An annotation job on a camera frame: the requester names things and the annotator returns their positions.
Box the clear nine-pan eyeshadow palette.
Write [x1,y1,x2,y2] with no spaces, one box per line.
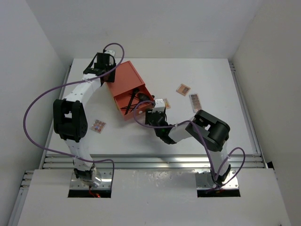
[90,120,106,133]

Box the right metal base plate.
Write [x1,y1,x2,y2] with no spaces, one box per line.
[195,169,239,191]

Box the long brown eyeshadow palette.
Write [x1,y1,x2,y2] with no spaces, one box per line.
[189,93,202,113]

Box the black powder brush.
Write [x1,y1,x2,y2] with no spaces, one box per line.
[125,88,139,115]

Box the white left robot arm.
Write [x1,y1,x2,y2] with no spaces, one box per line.
[53,50,116,188]

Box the small colourful eyeshadow palette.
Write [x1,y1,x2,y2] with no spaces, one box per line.
[163,98,171,109]

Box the orange drawer box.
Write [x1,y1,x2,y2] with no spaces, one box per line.
[107,61,147,110]

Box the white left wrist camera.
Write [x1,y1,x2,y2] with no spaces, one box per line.
[104,50,115,57]

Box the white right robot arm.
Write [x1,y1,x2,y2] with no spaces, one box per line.
[145,109,231,186]

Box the aluminium rail frame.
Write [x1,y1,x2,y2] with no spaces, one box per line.
[7,62,266,226]

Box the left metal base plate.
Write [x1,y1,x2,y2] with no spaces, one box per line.
[70,169,113,191]

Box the orange drawer with white knob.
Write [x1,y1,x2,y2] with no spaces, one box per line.
[114,85,154,121]

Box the metal base plate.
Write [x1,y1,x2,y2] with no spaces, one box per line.
[195,169,239,191]
[70,169,113,191]

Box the square orange blush compact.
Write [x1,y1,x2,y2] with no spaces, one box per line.
[176,84,190,96]

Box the black fan brush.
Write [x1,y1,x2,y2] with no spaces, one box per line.
[137,93,150,103]

